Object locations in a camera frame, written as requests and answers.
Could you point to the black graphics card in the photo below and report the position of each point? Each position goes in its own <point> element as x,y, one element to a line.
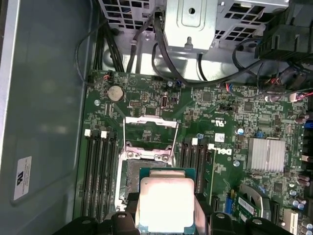
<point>254,203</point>

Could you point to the silver CPU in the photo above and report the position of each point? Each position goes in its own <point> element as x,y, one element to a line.
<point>166,205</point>

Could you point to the case wall sticker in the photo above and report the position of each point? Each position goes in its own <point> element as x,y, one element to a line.
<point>23,178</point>

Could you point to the black expansion slot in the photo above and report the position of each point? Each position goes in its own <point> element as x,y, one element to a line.
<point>216,203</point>

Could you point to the black open PC case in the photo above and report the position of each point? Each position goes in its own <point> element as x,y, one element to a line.
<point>49,98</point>

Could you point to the RAM slot white clips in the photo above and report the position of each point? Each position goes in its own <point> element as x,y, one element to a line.
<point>104,134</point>
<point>194,141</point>
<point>210,147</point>
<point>87,133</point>

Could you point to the silver chipset heatsink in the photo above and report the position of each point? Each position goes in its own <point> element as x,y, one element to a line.
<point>265,154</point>

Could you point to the grey perforated drive cage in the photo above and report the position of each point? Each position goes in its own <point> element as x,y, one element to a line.
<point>190,24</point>

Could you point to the blue expansion slot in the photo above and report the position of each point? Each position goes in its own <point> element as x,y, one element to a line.
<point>229,204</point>

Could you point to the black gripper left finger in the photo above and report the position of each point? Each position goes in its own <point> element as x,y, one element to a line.
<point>132,208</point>

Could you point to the white expansion slot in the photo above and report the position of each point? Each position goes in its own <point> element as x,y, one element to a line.
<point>293,221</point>

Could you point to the white motherboard label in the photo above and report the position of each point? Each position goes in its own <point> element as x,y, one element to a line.
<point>219,137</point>

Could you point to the silver coin battery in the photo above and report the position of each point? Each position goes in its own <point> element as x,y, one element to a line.
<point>115,93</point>

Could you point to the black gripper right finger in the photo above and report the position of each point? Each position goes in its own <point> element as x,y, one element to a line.
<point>203,208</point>

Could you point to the CPU socket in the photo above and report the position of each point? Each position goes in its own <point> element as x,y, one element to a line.
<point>132,171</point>

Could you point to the RAM slot black clips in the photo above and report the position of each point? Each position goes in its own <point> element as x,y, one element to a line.
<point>200,166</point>
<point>110,171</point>
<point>94,171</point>
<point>184,154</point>

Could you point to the internal USB port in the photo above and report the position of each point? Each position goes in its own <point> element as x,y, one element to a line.
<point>165,101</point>

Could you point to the green motherboard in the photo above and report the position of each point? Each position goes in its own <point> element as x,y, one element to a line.
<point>220,110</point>

